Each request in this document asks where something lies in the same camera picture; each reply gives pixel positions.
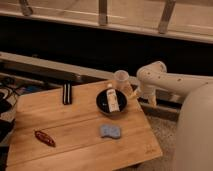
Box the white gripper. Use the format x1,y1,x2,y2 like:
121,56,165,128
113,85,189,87
130,85,157,107

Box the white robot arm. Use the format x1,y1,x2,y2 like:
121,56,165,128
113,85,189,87
131,61,213,171

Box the ceramic cup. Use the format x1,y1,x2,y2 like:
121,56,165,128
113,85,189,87
114,70,131,95

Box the red chili pepper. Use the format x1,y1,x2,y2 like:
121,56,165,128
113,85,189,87
34,130,56,147

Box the white bottle in bowl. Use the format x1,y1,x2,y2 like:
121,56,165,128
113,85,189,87
106,83,119,113

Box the black bowl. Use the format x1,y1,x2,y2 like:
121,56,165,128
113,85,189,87
96,90,127,116

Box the blue sponge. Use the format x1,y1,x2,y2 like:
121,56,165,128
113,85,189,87
100,125,121,139

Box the wooden table board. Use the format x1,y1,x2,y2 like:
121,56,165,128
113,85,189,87
6,81,162,171

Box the black cables and devices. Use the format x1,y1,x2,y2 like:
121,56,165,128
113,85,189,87
0,76,26,144

